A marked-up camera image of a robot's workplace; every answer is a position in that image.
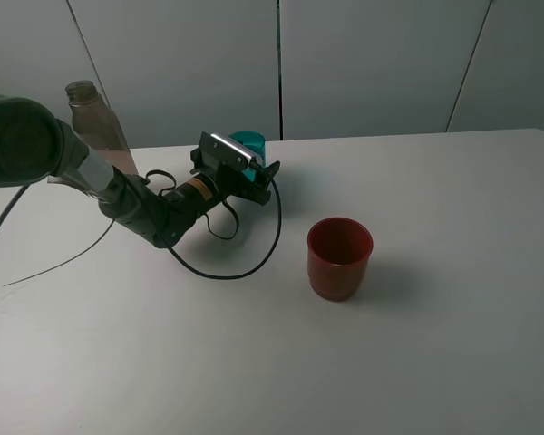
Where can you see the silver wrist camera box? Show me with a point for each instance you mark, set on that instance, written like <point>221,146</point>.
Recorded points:
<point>216,150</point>

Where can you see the red plastic cup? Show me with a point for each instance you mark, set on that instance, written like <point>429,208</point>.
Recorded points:
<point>338,250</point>

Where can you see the teal translucent plastic cup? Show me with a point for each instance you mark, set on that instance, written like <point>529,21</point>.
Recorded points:
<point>252,141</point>

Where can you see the clear smoky plastic bottle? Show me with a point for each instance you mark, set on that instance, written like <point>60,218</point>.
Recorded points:
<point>102,136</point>

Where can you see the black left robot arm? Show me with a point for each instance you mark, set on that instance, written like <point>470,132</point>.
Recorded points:
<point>35,145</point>

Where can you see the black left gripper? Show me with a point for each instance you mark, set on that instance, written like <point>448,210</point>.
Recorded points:
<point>229,182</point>

